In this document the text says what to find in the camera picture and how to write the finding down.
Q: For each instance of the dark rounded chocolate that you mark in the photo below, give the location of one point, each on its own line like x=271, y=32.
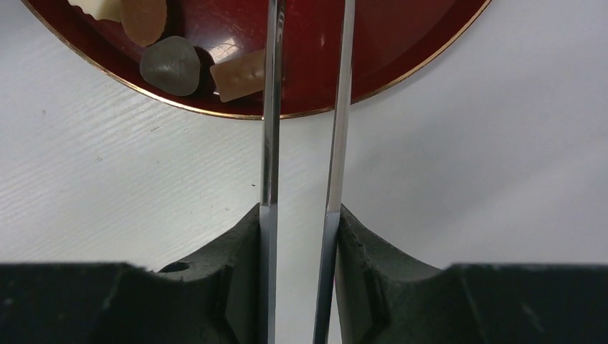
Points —
x=172, y=65

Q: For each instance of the brown cube chocolate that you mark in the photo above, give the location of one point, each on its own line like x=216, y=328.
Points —
x=239, y=77

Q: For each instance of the metal serving tongs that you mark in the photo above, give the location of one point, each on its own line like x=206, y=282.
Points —
x=268, y=209

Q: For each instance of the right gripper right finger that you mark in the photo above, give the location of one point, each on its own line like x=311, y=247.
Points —
x=387, y=296

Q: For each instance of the brown oval chocolate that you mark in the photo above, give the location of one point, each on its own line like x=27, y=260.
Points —
x=144, y=21

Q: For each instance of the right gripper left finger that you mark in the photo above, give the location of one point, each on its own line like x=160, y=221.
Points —
x=209, y=296

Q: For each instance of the round red plate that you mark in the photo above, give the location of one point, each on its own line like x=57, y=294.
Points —
x=392, y=40

